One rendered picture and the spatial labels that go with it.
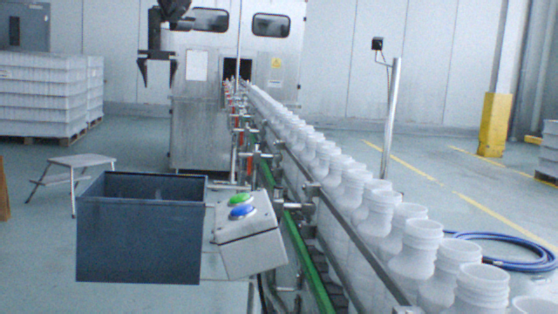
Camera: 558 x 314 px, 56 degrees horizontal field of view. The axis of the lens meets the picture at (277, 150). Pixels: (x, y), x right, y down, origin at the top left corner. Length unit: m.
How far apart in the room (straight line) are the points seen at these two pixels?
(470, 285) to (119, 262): 1.08
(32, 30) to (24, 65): 4.16
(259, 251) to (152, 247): 0.73
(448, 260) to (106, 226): 1.02
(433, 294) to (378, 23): 11.14
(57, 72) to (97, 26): 4.07
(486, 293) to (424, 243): 0.12
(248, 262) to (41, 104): 6.84
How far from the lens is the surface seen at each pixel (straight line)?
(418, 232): 0.52
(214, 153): 5.61
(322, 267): 0.84
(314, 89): 11.24
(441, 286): 0.49
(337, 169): 0.86
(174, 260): 1.38
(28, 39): 11.59
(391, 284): 0.53
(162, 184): 1.64
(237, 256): 0.67
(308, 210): 0.87
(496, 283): 0.43
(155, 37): 1.42
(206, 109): 5.55
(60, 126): 7.40
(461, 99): 12.29
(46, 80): 7.38
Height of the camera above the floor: 1.31
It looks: 10 degrees down
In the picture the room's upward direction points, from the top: 5 degrees clockwise
